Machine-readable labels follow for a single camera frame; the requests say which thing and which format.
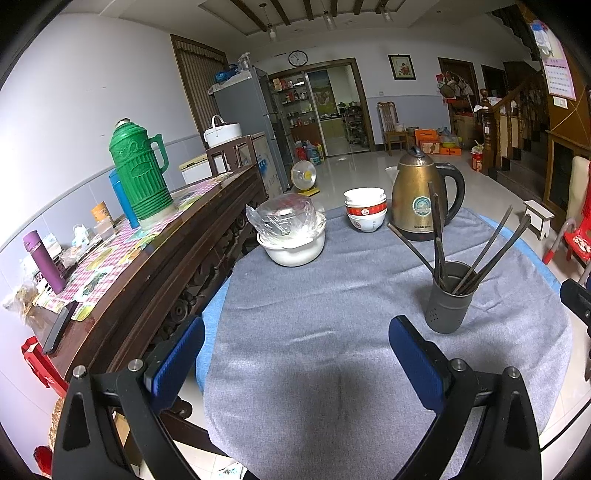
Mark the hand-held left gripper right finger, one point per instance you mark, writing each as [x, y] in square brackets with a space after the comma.
[415, 364]

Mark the orange box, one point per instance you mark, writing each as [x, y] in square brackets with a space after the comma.
[427, 141]

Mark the grey metal utensil holder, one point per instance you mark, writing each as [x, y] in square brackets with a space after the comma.
[448, 309]

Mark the round table with grey cloth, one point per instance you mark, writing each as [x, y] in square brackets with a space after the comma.
[323, 323]

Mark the black smartphone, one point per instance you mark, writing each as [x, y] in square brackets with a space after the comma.
[60, 327]

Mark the clear glass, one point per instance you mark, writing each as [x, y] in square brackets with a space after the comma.
[105, 230]

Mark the green thermos flask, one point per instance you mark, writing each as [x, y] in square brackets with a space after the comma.
[141, 175]

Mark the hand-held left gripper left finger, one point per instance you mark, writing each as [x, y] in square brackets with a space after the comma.
[178, 364]

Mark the small white stool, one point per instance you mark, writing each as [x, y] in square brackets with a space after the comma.
[538, 214]

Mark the red white carton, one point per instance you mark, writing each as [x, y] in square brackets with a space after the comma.
[477, 159]

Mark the dark wooden chair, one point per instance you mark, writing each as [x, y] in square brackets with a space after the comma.
[228, 154]

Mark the red paper bag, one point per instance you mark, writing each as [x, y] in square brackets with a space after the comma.
[39, 364]

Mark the pink wall calendar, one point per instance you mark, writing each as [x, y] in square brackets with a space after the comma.
[558, 69]

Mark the grey refrigerator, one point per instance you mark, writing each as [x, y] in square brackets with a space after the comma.
[240, 101]

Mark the wooden stair railing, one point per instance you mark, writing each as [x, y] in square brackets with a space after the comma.
[503, 120]

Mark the purple bottle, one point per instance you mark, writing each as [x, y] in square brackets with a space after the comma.
[46, 265]

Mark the shelf with bottles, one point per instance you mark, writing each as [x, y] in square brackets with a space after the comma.
[295, 101]

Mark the bundle of dark chopsticks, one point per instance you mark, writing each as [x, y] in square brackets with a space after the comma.
[461, 272]

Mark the small red object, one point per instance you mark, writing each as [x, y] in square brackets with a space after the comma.
[43, 460]

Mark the blue water jug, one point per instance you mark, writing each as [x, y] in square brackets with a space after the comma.
[315, 154]

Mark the red banded white bowl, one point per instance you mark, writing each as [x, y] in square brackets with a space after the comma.
[365, 221]

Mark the small round fan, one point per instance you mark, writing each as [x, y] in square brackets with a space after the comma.
[303, 176]

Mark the round wall clock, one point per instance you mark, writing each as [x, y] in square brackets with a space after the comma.
[298, 58]

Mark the dark wooden sideboard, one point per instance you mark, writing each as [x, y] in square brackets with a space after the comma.
[152, 277]

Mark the white cabinet blue print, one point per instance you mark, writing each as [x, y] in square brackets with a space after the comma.
[268, 168]

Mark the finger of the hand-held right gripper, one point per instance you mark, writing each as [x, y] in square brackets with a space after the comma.
[575, 297]

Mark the pink checkered cloth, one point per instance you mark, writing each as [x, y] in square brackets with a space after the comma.
[115, 258]

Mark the orange cup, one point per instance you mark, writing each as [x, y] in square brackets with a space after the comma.
[100, 212]

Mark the white chest freezer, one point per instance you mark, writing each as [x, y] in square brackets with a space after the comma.
[196, 170]

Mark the red plastic chair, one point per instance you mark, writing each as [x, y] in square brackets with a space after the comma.
[577, 242]

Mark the brown door curtain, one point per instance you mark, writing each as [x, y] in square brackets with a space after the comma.
[198, 78]

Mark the gold electric kettle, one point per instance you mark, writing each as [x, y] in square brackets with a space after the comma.
[418, 194]

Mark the brown wooden chair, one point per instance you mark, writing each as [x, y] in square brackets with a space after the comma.
[388, 120]

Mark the blue thermos flask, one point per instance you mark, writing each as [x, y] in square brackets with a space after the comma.
[121, 198]

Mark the framed wall picture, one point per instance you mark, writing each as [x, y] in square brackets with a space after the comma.
[400, 67]

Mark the blue table cover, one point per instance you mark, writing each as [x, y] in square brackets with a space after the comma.
[212, 323]

